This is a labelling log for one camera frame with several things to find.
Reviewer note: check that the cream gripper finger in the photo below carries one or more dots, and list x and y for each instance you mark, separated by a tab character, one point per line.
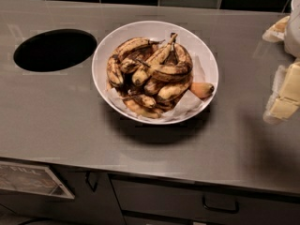
285	98
275	33

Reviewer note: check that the dark curved banana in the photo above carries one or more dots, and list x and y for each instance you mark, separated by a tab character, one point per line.
173	73

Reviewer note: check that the orange banana at rim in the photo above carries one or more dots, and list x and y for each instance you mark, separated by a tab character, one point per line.
202	89

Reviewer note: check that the spotted banana lower right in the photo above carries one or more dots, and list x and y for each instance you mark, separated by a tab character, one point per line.
173	90

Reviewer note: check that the pale banana bowl bottom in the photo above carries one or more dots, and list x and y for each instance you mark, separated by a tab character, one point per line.
142	111

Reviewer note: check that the spotted banana top left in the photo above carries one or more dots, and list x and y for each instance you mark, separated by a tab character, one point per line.
130	45

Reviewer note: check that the spotted banana centre diagonal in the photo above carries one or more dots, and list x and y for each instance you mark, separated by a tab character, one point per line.
141	75

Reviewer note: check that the small spotted banana bottom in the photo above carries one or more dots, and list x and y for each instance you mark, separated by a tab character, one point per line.
143	100

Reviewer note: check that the spotted banana middle left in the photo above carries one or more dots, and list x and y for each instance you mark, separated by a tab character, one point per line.
131	62

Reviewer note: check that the spotted banana far left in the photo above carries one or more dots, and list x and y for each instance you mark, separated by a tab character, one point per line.
114	73

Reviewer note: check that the white paper napkin liner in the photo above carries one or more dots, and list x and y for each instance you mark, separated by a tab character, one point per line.
174	111

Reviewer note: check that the grey cabinet drawer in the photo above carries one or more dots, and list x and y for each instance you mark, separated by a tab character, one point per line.
184	201

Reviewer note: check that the round black counter hole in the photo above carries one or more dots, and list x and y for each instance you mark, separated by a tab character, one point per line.
55	50

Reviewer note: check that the framed sign on cabinet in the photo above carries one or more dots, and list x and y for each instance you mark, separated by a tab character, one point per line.
33	179

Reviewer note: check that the black drawer handle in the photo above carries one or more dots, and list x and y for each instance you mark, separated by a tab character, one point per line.
220	204

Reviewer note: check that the black cabinet door handle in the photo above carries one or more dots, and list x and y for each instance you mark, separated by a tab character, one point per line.
91	179

